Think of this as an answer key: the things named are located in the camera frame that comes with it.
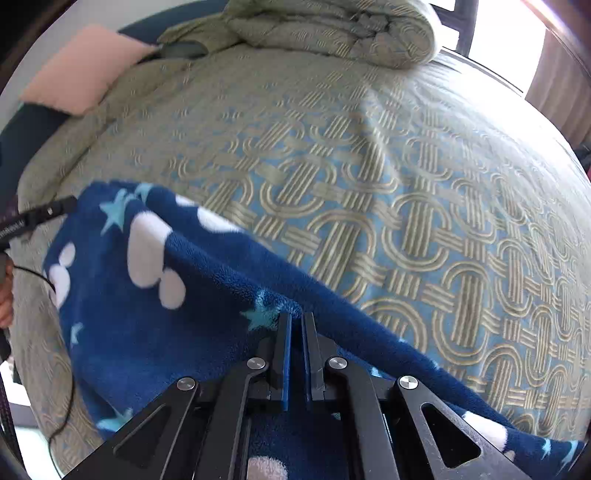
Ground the dark blue bed headboard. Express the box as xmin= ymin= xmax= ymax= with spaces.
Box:
xmin=0 ymin=0 xmax=232 ymax=160

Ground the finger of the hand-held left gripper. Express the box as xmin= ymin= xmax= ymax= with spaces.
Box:
xmin=21 ymin=196 xmax=78 ymax=228

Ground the person's left hand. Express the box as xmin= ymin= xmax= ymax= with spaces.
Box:
xmin=0 ymin=277 xmax=14 ymax=326

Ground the bed with patterned cover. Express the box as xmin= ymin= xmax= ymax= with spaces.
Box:
xmin=9 ymin=44 xmax=591 ymax=476

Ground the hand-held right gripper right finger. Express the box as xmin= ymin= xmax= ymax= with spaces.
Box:
xmin=301 ymin=312 xmax=532 ymax=480

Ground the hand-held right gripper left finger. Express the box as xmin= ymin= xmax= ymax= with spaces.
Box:
xmin=62 ymin=314 xmax=293 ymax=480

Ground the beige curtain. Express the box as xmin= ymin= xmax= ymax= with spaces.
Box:
xmin=524 ymin=0 xmax=591 ymax=145

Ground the dark window frame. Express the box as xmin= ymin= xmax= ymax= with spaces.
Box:
xmin=436 ymin=0 xmax=532 ymax=95

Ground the pink pillow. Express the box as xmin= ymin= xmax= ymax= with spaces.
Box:
xmin=19 ymin=24 xmax=160 ymax=116

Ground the thin black cable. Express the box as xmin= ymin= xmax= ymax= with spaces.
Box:
xmin=11 ymin=264 xmax=77 ymax=462

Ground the rolled patterned duvet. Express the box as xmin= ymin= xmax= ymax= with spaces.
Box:
xmin=159 ymin=0 xmax=439 ymax=70

